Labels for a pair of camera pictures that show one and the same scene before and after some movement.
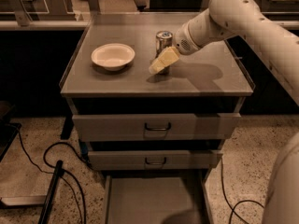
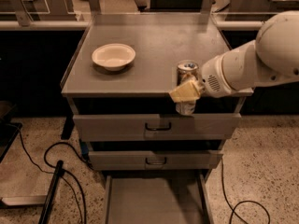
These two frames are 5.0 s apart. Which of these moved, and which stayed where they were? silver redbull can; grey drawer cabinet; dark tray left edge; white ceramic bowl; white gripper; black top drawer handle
Moved: silver redbull can; white gripper
Stayed: white ceramic bowl; black top drawer handle; dark tray left edge; grey drawer cabinet
